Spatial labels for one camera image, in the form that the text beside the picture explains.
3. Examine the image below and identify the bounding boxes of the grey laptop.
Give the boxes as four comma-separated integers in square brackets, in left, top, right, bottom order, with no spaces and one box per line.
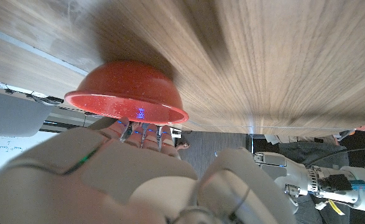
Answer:
[0,91,54,138]

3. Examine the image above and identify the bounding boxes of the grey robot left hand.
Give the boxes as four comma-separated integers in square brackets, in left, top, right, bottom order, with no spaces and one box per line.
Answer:
[253,151,318,206]

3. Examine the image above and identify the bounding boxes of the person's right hand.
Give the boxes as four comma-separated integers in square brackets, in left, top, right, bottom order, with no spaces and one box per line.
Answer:
[175,141,191,152]

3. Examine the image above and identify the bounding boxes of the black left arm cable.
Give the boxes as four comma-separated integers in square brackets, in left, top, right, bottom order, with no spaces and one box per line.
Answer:
[306,147,365,167]

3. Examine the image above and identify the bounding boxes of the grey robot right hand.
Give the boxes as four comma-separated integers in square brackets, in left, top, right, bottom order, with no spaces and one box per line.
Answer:
[0,116,298,224]

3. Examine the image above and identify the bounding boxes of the red bowl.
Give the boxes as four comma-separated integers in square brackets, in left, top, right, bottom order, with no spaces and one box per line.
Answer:
[64,60,190,125]

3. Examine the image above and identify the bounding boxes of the person in grey shirt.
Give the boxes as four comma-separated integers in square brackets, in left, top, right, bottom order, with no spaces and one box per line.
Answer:
[262,133,357,224]

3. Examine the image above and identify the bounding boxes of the whiteboard with writing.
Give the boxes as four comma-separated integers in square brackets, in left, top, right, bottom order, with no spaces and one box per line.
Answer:
[0,130,58,184]

